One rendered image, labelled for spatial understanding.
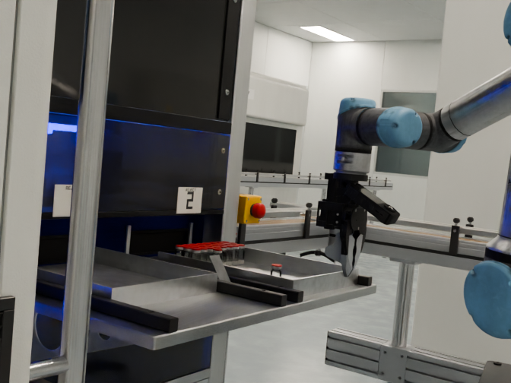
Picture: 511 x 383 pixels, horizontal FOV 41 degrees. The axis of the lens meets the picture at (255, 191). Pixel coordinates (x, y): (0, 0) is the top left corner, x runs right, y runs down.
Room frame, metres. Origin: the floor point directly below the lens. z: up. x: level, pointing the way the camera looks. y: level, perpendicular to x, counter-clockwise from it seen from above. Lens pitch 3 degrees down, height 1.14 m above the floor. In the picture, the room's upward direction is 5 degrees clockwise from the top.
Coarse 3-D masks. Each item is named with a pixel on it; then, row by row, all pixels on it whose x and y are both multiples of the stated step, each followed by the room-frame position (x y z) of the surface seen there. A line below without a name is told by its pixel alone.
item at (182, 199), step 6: (180, 192) 1.55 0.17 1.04; (186, 192) 1.56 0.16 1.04; (198, 192) 1.60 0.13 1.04; (180, 198) 1.55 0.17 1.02; (186, 198) 1.57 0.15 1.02; (198, 198) 1.60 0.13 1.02; (180, 204) 1.55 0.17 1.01; (192, 204) 1.58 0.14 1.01; (198, 204) 1.60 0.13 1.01; (180, 210) 1.55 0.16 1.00; (186, 210) 1.57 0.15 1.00; (192, 210) 1.59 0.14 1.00; (198, 210) 1.60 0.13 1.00
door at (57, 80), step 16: (64, 0) 1.27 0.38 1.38; (80, 0) 1.30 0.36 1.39; (64, 16) 1.27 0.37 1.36; (80, 16) 1.30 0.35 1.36; (64, 32) 1.27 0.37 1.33; (80, 32) 1.30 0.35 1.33; (64, 48) 1.27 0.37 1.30; (80, 48) 1.30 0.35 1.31; (64, 64) 1.28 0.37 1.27; (80, 64) 1.31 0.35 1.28; (64, 80) 1.28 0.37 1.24; (64, 96) 1.28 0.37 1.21
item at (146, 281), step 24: (96, 264) 1.41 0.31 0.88; (120, 264) 1.39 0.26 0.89; (144, 264) 1.35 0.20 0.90; (168, 264) 1.32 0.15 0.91; (96, 288) 1.06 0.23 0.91; (120, 288) 1.06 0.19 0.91; (144, 288) 1.10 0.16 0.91; (168, 288) 1.15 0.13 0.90; (192, 288) 1.20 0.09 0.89; (216, 288) 1.25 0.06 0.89
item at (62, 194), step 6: (60, 186) 1.27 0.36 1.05; (66, 186) 1.28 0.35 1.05; (54, 192) 1.26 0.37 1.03; (60, 192) 1.27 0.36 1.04; (66, 192) 1.28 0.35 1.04; (54, 198) 1.26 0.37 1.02; (60, 198) 1.27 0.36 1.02; (66, 198) 1.28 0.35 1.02; (54, 204) 1.26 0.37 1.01; (60, 204) 1.27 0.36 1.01; (66, 204) 1.29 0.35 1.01; (54, 210) 1.26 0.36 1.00; (60, 210) 1.27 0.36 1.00; (66, 210) 1.29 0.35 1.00; (54, 216) 1.26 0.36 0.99; (60, 216) 1.28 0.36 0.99; (66, 216) 1.29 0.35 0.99
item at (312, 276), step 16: (160, 256) 1.45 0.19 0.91; (176, 256) 1.42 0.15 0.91; (256, 256) 1.62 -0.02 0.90; (272, 256) 1.59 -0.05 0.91; (288, 256) 1.57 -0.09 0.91; (240, 272) 1.32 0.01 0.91; (256, 272) 1.30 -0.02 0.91; (288, 272) 1.53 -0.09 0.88; (304, 272) 1.54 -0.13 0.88; (320, 272) 1.52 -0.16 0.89; (336, 272) 1.39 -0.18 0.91; (352, 272) 1.44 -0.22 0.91; (304, 288) 1.29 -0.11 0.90; (320, 288) 1.34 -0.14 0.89; (336, 288) 1.39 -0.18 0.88
